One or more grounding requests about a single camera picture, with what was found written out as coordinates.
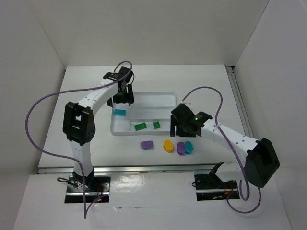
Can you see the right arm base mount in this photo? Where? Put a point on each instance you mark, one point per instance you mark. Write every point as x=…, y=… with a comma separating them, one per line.
x=210, y=188

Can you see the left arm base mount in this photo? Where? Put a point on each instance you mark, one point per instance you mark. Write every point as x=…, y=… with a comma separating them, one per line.
x=74, y=192

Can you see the teal oval lego brick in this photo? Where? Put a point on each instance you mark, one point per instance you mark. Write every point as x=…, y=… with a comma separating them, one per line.
x=188, y=147

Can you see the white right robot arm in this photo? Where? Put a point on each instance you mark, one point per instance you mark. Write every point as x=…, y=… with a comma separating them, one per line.
x=258, y=159

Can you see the aluminium rail right side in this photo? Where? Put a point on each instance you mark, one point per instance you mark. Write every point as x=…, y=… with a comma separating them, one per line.
x=239, y=101

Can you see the green square lego brick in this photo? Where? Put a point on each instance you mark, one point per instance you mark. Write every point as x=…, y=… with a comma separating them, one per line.
x=156, y=125

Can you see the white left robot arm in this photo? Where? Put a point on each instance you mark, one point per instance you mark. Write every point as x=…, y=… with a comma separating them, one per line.
x=79, y=124

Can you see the aluminium front rail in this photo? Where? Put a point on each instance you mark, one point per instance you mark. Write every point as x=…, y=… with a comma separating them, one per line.
x=132, y=169

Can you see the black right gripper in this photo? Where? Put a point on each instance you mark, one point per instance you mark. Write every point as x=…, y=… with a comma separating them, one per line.
x=181, y=130

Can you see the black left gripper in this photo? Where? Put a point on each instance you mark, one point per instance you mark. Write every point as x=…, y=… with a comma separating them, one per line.
x=121, y=97

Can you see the purple square lego brick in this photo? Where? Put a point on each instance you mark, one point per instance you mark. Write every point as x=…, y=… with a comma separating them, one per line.
x=146, y=145

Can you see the teal long lego brick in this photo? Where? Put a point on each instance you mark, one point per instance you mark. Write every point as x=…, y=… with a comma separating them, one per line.
x=120, y=112

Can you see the white compartment tray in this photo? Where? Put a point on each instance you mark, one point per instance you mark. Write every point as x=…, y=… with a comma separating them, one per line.
x=148, y=107

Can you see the purple oval lego brick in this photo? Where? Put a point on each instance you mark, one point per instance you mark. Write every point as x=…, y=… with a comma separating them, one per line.
x=181, y=150

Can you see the green long lego brick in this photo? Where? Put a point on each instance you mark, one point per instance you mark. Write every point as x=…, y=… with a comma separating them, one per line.
x=140, y=126

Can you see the aluminium rail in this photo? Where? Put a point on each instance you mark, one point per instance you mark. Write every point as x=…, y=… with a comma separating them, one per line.
x=132, y=169
x=239, y=101

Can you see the yellow oval lego brick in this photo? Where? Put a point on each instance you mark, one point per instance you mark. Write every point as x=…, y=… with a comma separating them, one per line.
x=168, y=146

